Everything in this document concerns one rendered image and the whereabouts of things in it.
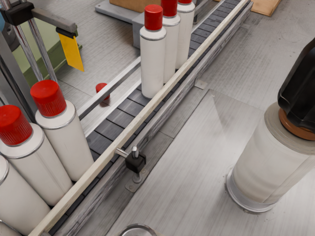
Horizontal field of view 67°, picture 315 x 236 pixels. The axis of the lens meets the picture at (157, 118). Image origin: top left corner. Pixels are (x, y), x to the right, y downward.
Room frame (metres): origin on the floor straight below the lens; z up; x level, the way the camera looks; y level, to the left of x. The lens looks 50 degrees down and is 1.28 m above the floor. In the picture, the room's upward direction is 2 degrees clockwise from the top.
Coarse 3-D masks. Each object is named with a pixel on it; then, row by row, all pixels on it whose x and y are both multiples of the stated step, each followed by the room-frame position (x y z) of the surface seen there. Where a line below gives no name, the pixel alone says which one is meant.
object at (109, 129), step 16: (240, 0) 0.94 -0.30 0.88; (224, 16) 0.81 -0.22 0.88; (192, 32) 0.70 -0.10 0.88; (208, 32) 0.70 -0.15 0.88; (224, 32) 0.73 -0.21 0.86; (192, 48) 0.61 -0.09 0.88; (208, 48) 0.61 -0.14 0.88; (128, 96) 0.40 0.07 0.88; (112, 112) 0.35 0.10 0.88; (128, 112) 0.35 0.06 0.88; (96, 128) 0.30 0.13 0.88; (112, 128) 0.30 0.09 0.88; (96, 144) 0.26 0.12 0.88; (128, 144) 0.26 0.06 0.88; (112, 160) 0.23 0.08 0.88
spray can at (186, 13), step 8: (184, 0) 0.51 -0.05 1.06; (184, 8) 0.51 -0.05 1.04; (192, 8) 0.51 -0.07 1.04; (184, 16) 0.50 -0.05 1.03; (192, 16) 0.51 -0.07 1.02; (184, 24) 0.50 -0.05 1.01; (192, 24) 0.52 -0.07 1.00; (184, 32) 0.51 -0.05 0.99; (184, 40) 0.51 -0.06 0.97; (184, 48) 0.51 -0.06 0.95; (184, 56) 0.51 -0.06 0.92; (176, 64) 0.50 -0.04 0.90
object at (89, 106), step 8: (208, 0) 0.74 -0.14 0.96; (200, 8) 0.70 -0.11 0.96; (136, 64) 0.42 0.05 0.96; (128, 72) 0.39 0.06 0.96; (112, 80) 0.36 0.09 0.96; (120, 80) 0.37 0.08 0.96; (104, 88) 0.34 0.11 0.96; (112, 88) 0.34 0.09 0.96; (96, 96) 0.31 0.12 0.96; (104, 96) 0.32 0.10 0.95; (88, 104) 0.29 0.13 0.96; (96, 104) 0.30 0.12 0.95; (80, 112) 0.27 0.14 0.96; (88, 112) 0.28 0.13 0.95; (80, 120) 0.26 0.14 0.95
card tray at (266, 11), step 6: (216, 0) 1.04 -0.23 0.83; (252, 0) 1.06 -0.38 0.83; (258, 0) 1.06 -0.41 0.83; (264, 0) 1.06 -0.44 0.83; (270, 0) 1.06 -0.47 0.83; (276, 0) 1.07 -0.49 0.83; (252, 6) 1.00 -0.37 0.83; (258, 6) 1.00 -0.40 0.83; (264, 6) 1.01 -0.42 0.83; (270, 6) 1.01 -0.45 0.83; (276, 6) 0.99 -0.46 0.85; (258, 12) 0.95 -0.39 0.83; (264, 12) 0.95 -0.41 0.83; (270, 12) 0.96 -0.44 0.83
